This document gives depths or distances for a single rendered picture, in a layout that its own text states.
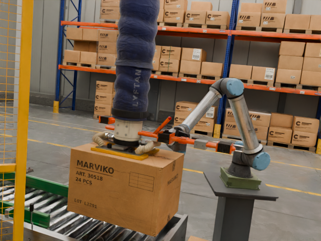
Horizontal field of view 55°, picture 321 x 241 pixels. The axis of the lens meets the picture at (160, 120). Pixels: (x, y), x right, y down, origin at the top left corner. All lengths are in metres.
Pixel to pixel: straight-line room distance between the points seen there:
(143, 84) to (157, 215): 0.74
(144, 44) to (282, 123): 7.91
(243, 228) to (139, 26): 1.81
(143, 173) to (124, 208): 0.25
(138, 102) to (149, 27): 0.43
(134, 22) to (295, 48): 7.43
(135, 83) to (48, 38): 11.18
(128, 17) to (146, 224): 1.16
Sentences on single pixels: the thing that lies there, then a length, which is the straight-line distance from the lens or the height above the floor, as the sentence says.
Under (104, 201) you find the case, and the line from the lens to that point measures 1.90.
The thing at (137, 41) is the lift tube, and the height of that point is 1.74.
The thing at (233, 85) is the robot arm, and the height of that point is 1.55.
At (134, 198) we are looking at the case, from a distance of 1.80.
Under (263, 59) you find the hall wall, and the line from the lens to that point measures 10.23.
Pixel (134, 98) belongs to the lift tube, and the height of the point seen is 1.42.
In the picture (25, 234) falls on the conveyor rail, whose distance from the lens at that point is 2.13.
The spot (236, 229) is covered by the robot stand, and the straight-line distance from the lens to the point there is 2.75.
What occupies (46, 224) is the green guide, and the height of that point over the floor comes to 0.58.
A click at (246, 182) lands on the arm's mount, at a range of 2.59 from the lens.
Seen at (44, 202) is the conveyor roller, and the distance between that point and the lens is 2.54.
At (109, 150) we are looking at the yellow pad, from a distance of 1.86.
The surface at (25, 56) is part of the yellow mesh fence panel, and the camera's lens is 1.78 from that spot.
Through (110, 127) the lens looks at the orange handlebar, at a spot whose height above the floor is 1.22.
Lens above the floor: 1.56
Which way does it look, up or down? 8 degrees down
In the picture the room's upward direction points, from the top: 6 degrees clockwise
